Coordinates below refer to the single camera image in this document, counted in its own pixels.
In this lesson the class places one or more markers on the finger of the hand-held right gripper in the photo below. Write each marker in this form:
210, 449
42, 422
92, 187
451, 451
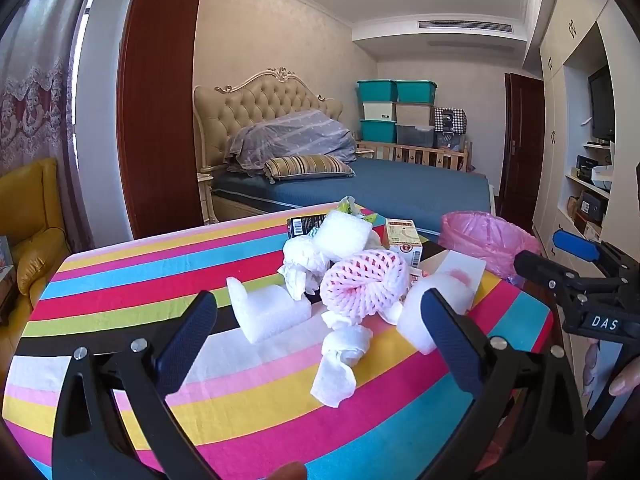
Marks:
575, 246
545, 270

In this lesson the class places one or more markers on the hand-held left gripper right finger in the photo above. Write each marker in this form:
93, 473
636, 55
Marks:
451, 345

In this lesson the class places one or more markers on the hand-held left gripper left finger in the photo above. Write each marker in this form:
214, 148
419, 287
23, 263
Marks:
186, 340

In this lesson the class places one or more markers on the curved white foam piece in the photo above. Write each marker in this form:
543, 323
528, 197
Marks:
415, 320

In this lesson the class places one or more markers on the bin with pink liner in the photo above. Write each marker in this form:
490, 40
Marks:
487, 240

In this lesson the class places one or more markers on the white foam sheet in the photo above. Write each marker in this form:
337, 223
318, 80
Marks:
457, 265

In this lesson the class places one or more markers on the white foam block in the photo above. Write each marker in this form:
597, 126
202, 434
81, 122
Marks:
272, 310

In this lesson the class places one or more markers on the pink foam fruit net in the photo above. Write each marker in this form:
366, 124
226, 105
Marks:
357, 285

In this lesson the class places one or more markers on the twisted white tissue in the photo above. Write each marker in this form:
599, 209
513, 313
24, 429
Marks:
340, 360

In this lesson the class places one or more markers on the beige drink carton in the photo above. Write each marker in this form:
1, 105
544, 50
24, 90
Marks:
400, 240

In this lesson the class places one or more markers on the white foam roll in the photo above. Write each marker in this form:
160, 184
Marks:
342, 235

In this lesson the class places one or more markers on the green plastic wrapper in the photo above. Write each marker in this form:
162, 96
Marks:
357, 212

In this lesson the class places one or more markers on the small black box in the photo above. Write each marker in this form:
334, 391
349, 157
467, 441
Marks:
302, 225

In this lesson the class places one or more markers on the person's right hand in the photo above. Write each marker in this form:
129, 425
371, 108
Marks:
622, 382

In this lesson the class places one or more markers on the person's left hand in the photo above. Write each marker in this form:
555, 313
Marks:
287, 472

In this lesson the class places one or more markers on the flat cardboard box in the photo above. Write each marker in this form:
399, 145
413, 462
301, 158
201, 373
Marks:
592, 231

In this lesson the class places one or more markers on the small cardboard box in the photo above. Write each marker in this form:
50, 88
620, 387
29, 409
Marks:
572, 206

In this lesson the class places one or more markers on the dark safe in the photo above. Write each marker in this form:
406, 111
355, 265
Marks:
592, 207

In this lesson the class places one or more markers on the striped colourful tablecloth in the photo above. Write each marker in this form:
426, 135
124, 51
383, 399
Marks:
150, 280

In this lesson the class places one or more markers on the white shelf box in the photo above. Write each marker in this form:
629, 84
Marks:
601, 177

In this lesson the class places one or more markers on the black shelf box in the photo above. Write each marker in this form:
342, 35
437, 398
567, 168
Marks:
585, 167

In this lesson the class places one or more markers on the dark wooden door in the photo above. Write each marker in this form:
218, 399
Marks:
520, 145

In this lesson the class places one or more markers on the cream built-in wardrobe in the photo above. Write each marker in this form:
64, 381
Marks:
560, 110

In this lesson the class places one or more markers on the black television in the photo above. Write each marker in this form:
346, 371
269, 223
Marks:
600, 105

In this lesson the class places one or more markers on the cream nightstand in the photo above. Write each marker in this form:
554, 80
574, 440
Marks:
205, 195

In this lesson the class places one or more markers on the dark bag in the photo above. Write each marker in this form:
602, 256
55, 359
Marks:
450, 141

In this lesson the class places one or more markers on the bed with blue sheet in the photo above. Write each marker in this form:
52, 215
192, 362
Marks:
390, 185

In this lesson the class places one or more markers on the black white checked bag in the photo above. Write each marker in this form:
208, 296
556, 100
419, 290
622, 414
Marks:
450, 120

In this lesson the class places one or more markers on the yellow leather armchair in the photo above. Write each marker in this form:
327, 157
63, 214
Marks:
35, 240

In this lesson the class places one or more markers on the clear grey storage box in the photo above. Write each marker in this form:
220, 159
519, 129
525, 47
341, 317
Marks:
415, 136

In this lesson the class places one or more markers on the beige plastic storage box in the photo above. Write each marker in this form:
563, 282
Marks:
414, 115

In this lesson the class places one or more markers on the striped pillow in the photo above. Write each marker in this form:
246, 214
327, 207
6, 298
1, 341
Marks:
307, 166

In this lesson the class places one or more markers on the teal plastic storage box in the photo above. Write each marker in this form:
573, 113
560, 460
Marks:
377, 91
378, 131
415, 92

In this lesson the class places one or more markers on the white plastic storage box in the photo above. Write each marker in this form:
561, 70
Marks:
379, 111

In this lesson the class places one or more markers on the grey folded duvet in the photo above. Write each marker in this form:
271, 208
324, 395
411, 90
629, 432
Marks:
290, 135

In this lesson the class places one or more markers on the beige tufted headboard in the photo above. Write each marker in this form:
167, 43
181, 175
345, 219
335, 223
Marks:
245, 105

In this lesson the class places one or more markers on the ceiling air vent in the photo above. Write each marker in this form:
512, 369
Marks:
465, 25

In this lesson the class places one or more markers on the lace curtain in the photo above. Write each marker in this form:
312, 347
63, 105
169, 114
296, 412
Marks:
35, 85

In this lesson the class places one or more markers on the wooden crib rail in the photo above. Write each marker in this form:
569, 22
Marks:
420, 155

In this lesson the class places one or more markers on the reddish wooden wall panel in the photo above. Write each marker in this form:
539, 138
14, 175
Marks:
160, 100

